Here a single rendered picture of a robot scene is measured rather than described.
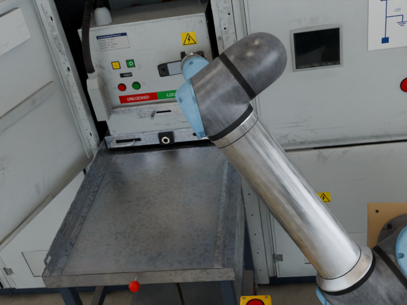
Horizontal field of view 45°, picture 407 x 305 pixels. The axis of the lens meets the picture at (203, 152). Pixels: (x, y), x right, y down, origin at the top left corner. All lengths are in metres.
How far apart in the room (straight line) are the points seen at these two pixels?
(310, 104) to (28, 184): 1.10
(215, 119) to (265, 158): 0.14
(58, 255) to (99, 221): 0.20
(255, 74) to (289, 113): 0.95
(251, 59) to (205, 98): 0.12
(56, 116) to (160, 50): 0.49
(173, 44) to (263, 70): 0.93
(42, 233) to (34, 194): 0.59
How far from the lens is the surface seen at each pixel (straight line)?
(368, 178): 2.15
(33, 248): 2.64
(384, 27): 1.84
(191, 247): 1.59
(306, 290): 2.54
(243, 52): 1.00
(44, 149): 1.99
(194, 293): 2.37
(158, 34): 1.89
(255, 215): 2.26
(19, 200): 1.93
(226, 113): 0.99
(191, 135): 2.06
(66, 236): 1.77
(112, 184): 1.96
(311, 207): 1.10
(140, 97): 2.02
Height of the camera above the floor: 1.93
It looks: 32 degrees down
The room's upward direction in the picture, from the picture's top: 11 degrees counter-clockwise
